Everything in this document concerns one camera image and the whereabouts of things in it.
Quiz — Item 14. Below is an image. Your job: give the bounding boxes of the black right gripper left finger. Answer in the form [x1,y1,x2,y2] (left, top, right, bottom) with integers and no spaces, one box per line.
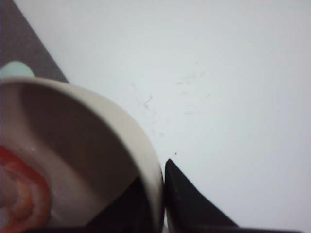
[83,178,152,233]

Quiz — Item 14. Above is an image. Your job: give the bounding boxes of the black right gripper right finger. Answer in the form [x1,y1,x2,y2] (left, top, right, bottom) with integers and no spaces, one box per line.
[165,159,239,233]

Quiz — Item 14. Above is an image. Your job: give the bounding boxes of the red orange shrimp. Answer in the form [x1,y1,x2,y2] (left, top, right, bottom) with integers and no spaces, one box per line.
[0,146,52,233]

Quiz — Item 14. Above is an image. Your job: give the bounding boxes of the beige ribbed ceramic bowl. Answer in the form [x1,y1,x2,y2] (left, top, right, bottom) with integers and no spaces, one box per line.
[0,77,164,233]

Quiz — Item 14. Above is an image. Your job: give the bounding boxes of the black frying pan green handle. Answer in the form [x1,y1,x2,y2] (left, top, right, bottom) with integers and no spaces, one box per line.
[0,61,35,77]

